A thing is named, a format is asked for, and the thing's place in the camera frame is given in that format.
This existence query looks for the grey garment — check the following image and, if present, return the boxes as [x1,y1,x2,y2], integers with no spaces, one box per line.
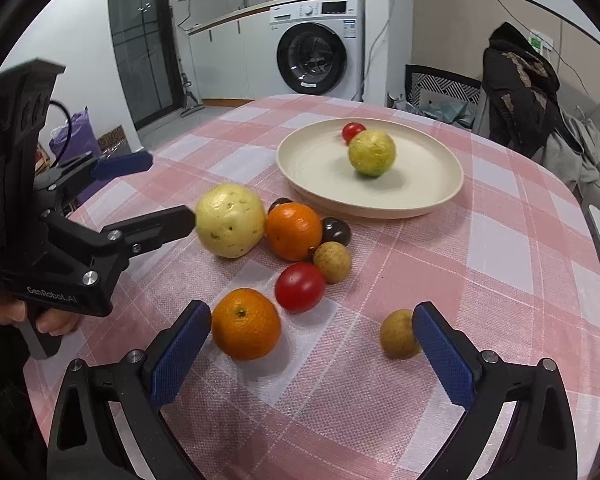
[542,110,600,192]

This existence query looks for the black jacket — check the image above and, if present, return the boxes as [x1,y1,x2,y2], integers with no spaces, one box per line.
[481,21,563,158]

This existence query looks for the orange mandarin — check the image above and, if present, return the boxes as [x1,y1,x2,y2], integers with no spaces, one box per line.
[211,288,282,361]
[266,202,324,262]

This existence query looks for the person's left hand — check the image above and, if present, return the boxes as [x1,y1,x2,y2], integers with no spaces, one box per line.
[0,297,79,337]

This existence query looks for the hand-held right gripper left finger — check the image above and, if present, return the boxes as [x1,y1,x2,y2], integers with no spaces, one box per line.
[46,300,213,480]

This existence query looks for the pale yellow guava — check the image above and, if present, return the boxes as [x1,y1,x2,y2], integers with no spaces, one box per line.
[195,183,268,259]

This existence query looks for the wall socket with green sticker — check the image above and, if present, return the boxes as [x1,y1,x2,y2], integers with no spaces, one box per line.
[527,32,554,57]

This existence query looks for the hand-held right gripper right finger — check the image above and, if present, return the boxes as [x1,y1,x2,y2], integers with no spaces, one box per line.
[411,301,578,480]

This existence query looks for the white washing machine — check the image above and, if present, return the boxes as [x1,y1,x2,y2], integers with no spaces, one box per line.
[269,0,366,102]

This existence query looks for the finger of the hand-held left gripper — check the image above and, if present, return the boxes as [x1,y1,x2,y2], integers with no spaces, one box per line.
[32,150,154,211]
[99,204,198,262]

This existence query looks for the cream round plate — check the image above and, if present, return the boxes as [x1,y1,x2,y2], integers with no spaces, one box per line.
[276,118,465,219]

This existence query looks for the black chair with patterned cushion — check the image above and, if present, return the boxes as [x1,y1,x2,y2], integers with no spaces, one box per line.
[404,64,483,111]

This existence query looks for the pink checked tablecloth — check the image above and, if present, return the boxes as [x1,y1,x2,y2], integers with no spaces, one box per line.
[22,94,600,480]

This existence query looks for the purple plastic bag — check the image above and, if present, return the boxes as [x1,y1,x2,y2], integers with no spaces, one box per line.
[49,106,103,196]

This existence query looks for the floor mop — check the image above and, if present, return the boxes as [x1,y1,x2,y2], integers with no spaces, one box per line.
[180,74,204,117]

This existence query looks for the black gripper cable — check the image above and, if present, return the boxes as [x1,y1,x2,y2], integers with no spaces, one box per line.
[47,100,74,162]

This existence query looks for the brown cardboard box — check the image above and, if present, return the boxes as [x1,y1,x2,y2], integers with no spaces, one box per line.
[97,125,131,153]

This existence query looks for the dark glass door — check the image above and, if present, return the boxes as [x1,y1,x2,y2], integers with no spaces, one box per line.
[107,0,181,131]

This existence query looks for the greenish yellow guava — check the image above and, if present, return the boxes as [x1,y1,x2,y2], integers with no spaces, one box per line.
[348,130,397,177]

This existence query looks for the grey blue bag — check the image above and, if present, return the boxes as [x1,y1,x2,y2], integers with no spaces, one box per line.
[394,94,481,132]

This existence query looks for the brown longan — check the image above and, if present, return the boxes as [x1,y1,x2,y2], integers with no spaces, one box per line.
[379,309,423,360]
[313,241,353,284]

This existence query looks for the white kitchen counter cabinet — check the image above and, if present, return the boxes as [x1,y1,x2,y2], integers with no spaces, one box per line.
[187,0,366,102]

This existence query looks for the white washing machine cable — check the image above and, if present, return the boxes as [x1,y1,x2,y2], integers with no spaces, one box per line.
[364,7,387,102]

